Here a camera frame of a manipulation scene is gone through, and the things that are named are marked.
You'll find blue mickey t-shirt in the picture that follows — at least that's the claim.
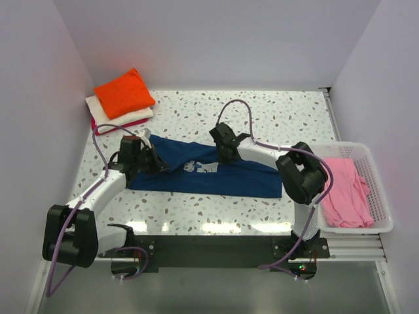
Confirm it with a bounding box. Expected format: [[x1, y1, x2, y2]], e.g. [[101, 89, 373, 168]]
[[128, 135, 282, 198]]

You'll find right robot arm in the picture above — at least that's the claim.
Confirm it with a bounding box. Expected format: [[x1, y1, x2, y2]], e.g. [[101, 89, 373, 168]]
[[209, 123, 335, 257]]

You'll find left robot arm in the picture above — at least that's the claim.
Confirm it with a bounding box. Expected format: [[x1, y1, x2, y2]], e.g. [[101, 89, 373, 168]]
[[42, 135, 169, 268]]

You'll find red folded t-shirt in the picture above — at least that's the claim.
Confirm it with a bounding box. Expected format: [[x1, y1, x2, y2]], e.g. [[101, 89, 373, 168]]
[[90, 117, 149, 136]]

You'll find white folded t-shirt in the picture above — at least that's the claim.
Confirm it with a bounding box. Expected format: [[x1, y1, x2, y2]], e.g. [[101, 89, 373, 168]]
[[85, 95, 154, 134]]

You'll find orange folded t-shirt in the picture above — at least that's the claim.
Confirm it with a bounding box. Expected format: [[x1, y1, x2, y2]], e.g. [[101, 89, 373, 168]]
[[94, 68, 155, 120]]

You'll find pink t-shirt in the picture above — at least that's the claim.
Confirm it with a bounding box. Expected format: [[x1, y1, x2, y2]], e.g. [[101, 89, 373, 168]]
[[321, 158, 374, 228]]

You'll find white plastic basket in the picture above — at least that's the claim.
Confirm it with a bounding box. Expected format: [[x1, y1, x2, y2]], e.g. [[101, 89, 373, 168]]
[[310, 142, 393, 234]]

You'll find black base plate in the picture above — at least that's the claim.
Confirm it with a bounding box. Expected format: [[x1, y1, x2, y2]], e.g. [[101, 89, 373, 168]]
[[100, 235, 330, 279]]

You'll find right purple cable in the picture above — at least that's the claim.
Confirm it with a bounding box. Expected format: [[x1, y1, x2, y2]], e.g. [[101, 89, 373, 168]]
[[217, 99, 335, 273]]

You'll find purple cable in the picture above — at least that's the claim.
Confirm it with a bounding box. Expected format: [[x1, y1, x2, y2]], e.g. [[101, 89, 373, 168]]
[[45, 124, 150, 298], [217, 99, 335, 273]]

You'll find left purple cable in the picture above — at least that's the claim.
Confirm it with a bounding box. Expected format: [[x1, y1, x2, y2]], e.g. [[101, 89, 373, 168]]
[[45, 124, 150, 298]]

